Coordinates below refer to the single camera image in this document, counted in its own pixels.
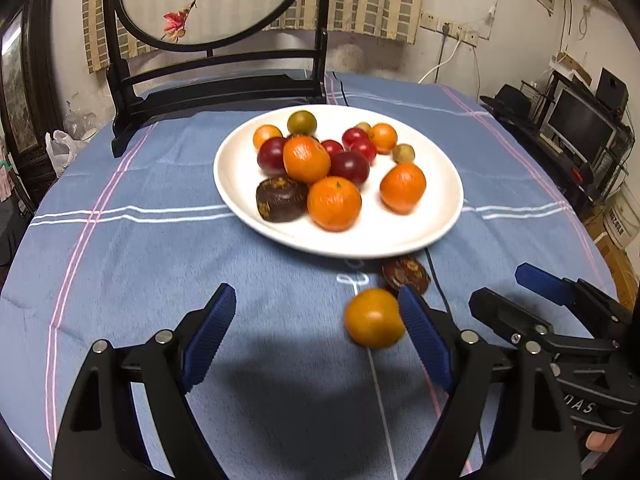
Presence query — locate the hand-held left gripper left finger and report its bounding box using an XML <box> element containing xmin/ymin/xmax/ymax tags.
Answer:
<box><xmin>52</xmin><ymin>282</ymin><xmax>237</xmax><ymax>480</ymax></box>

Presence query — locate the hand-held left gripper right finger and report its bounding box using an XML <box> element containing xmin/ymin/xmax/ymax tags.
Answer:
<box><xmin>397</xmin><ymin>285</ymin><xmax>583</xmax><ymax>480</ymax></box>

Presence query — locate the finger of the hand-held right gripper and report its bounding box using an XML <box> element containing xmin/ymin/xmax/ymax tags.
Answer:
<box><xmin>515</xmin><ymin>262</ymin><xmax>635</xmax><ymax>328</ymax></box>
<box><xmin>468</xmin><ymin>287</ymin><xmax>557</xmax><ymax>357</ymax></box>

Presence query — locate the smooth yellow-orange tangerine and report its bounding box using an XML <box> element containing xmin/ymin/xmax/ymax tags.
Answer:
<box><xmin>344</xmin><ymin>288</ymin><xmax>407</xmax><ymax>350</ymax></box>

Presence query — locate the speckled dark passion fruit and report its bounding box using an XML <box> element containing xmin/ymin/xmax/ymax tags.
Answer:
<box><xmin>381</xmin><ymin>255</ymin><xmax>431</xmax><ymax>295</ymax></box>

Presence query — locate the white oval plate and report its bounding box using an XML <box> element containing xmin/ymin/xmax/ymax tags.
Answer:
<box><xmin>213</xmin><ymin>105</ymin><xmax>465</xmax><ymax>259</ymax></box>

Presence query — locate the orange mandarin with green stem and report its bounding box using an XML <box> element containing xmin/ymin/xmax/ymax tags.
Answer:
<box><xmin>307</xmin><ymin>176</ymin><xmax>362</xmax><ymax>232</ymax></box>

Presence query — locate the dark red plum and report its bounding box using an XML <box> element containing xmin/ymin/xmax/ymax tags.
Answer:
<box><xmin>257</xmin><ymin>136</ymin><xmax>291</xmax><ymax>177</ymax></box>
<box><xmin>328</xmin><ymin>150</ymin><xmax>371</xmax><ymax>188</ymax></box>

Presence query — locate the large orange mandarin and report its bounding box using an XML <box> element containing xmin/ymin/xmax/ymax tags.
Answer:
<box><xmin>283</xmin><ymin>136</ymin><xmax>332</xmax><ymax>184</ymax></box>

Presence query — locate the small matte orange tangerine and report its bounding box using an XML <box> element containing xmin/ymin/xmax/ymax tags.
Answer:
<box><xmin>368</xmin><ymin>123</ymin><xmax>399</xmax><ymax>155</ymax></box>

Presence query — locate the person's right hand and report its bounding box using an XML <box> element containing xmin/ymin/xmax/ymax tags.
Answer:
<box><xmin>584</xmin><ymin>432</ymin><xmax>622</xmax><ymax>455</ymax></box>

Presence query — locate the cardboard box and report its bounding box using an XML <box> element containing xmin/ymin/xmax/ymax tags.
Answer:
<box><xmin>585</xmin><ymin>195</ymin><xmax>640</xmax><ymax>311</ymax></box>

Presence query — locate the blue striped tablecloth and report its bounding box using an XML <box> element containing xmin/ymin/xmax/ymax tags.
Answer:
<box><xmin>0</xmin><ymin>70</ymin><xmax>621</xmax><ymax>480</ymax></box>

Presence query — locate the oval dark brown passion fruit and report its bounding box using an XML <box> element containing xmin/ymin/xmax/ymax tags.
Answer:
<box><xmin>256</xmin><ymin>176</ymin><xmax>309</xmax><ymax>222</ymax></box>

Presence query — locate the black computer monitor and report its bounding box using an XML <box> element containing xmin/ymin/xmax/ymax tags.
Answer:
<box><xmin>545</xmin><ymin>87</ymin><xmax>619</xmax><ymax>162</ymax></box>

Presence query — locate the black hat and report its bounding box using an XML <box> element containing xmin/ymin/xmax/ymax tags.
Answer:
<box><xmin>480</xmin><ymin>85</ymin><xmax>534</xmax><ymax>122</ymax></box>

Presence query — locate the black speaker box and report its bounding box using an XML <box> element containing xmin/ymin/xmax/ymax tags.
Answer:
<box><xmin>596</xmin><ymin>67</ymin><xmax>630</xmax><ymax>111</ymax></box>

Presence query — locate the small glossy orange tangerine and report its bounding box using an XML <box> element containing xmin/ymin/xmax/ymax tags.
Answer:
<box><xmin>252</xmin><ymin>124</ymin><xmax>284</xmax><ymax>153</ymax></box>

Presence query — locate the green-yellow citrus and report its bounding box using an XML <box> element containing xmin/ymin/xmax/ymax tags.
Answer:
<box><xmin>287</xmin><ymin>110</ymin><xmax>318</xmax><ymax>137</ymax></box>

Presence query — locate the white plastic bag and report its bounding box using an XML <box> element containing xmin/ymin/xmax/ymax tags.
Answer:
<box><xmin>45</xmin><ymin>130</ymin><xmax>94</xmax><ymax>177</ymax></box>

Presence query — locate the dark wooden cabinet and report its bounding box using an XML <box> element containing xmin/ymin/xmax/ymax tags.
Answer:
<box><xmin>0</xmin><ymin>0</ymin><xmax>66</xmax><ymax>196</ymax></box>

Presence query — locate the checked beige curtain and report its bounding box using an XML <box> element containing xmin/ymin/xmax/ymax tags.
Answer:
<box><xmin>82</xmin><ymin>0</ymin><xmax>428</xmax><ymax>73</ymax></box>

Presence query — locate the round embroidered screen black stand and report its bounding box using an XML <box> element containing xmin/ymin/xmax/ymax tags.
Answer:
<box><xmin>102</xmin><ymin>0</ymin><xmax>333</xmax><ymax>158</ymax></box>

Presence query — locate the thin black cable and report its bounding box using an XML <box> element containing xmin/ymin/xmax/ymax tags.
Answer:
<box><xmin>331</xmin><ymin>72</ymin><xmax>453</xmax><ymax>321</ymax></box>

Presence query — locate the white power cable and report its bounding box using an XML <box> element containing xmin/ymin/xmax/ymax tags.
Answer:
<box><xmin>417</xmin><ymin>37</ymin><xmax>463</xmax><ymax>84</ymax></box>

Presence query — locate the white wall socket strip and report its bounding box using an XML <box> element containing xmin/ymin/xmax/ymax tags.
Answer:
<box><xmin>420</xmin><ymin>10</ymin><xmax>481</xmax><ymax>47</ymax></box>

